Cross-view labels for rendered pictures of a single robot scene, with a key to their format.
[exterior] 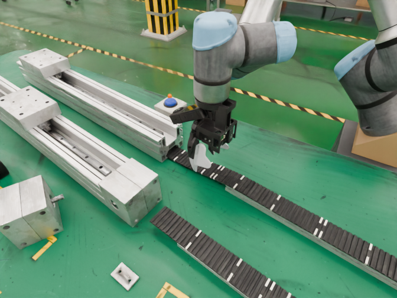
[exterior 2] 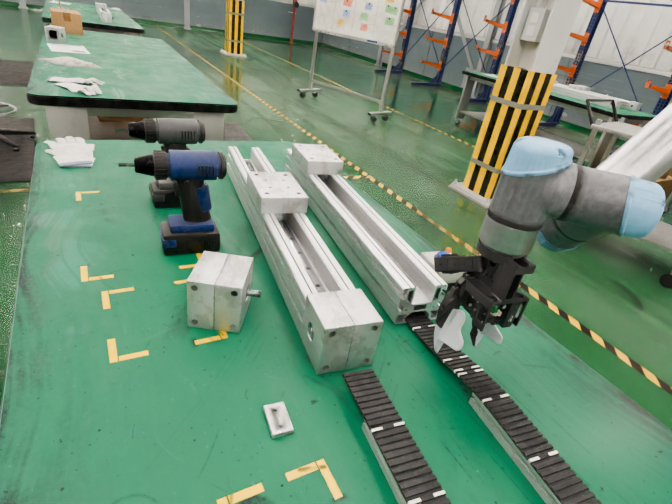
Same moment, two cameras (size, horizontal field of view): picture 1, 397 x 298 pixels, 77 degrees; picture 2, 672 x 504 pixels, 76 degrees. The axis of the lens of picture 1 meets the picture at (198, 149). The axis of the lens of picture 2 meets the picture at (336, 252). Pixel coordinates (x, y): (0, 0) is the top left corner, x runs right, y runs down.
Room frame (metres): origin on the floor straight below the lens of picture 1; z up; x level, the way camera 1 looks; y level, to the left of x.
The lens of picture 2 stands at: (-0.15, -0.07, 1.29)
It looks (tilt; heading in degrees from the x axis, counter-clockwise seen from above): 29 degrees down; 26
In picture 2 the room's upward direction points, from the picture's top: 10 degrees clockwise
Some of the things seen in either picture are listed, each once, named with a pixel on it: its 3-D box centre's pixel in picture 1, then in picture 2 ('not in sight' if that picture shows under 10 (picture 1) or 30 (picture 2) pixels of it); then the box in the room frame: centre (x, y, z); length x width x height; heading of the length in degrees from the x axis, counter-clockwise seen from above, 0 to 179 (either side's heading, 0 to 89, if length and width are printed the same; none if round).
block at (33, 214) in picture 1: (36, 209); (228, 291); (0.32, 0.36, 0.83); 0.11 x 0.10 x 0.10; 120
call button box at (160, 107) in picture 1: (169, 112); (437, 270); (0.71, 0.10, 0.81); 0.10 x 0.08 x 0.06; 143
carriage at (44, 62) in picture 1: (46, 65); (315, 162); (0.94, 0.59, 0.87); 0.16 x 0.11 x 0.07; 53
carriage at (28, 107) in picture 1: (29, 110); (275, 196); (0.63, 0.51, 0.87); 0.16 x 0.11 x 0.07; 53
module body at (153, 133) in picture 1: (88, 97); (343, 213); (0.79, 0.40, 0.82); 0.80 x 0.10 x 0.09; 53
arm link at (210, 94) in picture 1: (212, 86); (509, 233); (0.46, -0.03, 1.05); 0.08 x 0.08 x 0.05
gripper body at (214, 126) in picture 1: (213, 120); (492, 283); (0.46, -0.03, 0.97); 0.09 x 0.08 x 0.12; 53
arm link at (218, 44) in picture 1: (215, 48); (531, 182); (0.46, -0.03, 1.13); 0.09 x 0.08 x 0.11; 106
